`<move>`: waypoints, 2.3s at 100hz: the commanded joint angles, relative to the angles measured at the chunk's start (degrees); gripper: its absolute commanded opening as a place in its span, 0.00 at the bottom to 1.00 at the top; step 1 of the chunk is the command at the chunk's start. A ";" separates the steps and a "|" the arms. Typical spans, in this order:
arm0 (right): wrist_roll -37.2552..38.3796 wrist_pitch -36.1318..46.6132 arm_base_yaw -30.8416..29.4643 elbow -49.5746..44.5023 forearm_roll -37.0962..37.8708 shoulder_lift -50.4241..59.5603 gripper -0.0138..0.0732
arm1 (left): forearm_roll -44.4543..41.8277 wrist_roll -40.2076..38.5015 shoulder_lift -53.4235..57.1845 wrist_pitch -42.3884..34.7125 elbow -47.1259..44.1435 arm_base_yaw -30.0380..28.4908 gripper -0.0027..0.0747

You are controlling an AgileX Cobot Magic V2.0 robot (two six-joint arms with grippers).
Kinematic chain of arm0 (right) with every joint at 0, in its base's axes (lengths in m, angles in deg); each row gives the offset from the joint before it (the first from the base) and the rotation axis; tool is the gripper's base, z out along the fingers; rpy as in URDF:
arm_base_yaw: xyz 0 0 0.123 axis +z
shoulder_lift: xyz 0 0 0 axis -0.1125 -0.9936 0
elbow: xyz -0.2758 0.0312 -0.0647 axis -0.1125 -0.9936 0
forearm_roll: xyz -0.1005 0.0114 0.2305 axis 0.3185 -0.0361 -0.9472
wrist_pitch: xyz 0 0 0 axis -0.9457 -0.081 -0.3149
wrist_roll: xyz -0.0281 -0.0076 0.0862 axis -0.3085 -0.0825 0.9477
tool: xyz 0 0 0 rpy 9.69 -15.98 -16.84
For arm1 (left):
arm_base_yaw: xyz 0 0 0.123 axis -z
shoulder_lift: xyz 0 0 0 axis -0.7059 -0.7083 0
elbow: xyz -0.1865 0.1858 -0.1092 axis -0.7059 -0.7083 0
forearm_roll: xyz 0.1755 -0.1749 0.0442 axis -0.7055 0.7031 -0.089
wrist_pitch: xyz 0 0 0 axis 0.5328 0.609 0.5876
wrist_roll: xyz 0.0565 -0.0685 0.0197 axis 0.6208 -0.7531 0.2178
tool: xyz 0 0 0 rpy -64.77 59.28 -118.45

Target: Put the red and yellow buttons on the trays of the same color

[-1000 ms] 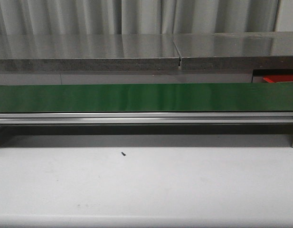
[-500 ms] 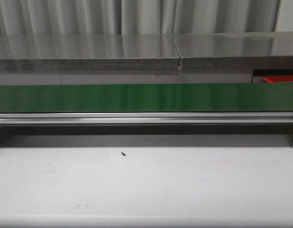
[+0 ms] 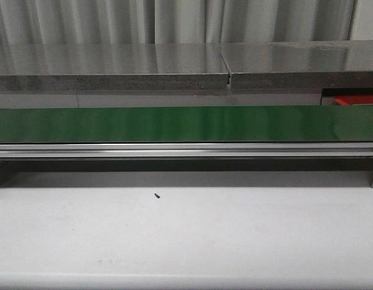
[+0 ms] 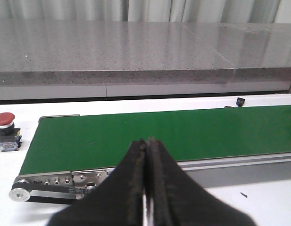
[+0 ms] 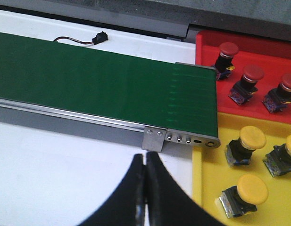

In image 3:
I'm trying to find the grey stone counter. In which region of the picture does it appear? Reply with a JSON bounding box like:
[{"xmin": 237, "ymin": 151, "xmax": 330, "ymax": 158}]
[{"xmin": 0, "ymin": 40, "xmax": 373, "ymax": 109}]

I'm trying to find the green conveyor belt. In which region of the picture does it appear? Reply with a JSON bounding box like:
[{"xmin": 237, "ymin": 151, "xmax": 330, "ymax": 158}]
[{"xmin": 0, "ymin": 105, "xmax": 373, "ymax": 189}]

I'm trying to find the red plastic tray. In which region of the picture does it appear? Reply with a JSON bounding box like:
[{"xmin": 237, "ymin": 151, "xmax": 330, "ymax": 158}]
[{"xmin": 334, "ymin": 95, "xmax": 373, "ymax": 106}]

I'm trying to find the white curtain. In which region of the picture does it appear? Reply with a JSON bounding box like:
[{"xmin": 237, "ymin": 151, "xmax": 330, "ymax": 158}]
[{"xmin": 0, "ymin": 1, "xmax": 373, "ymax": 45}]

